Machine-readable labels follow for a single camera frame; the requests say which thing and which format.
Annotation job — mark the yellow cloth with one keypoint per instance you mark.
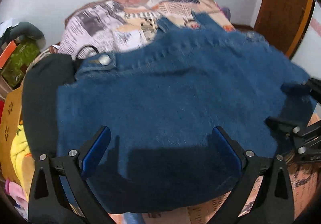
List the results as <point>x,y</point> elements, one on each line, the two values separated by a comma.
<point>22,158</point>

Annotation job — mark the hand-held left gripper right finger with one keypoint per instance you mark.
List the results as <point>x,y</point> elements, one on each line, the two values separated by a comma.
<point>227,152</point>

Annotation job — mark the red box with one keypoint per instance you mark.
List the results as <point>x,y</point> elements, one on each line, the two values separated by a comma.
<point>2,110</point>

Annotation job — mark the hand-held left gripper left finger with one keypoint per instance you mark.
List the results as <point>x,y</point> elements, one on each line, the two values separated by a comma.
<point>96,151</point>

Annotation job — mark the blue denim jacket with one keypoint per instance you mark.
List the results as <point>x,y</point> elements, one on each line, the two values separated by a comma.
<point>170,93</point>

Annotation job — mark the brown wooden door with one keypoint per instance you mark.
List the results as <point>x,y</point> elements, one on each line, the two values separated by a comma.
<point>278,6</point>

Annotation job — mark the wooden lap desk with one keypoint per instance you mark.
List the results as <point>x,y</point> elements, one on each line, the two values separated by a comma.
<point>11,123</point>

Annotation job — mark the black bag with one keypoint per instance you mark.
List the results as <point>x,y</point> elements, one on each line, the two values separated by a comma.
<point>41,93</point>

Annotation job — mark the green patterned cloth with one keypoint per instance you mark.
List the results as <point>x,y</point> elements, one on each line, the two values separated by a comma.
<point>21,63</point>

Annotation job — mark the grey jacket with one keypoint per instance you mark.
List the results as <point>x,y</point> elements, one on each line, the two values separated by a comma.
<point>27,32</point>

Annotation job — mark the orange box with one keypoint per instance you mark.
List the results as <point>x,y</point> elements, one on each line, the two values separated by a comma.
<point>7,54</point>

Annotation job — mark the grey backpack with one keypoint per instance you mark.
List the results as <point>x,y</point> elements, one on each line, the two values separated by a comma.
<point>225,12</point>

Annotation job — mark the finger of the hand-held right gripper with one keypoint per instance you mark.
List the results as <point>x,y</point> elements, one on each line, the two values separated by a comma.
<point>304,138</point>
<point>296,88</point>

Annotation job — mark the newspaper print blanket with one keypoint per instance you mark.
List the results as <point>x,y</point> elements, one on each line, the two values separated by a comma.
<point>107,28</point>

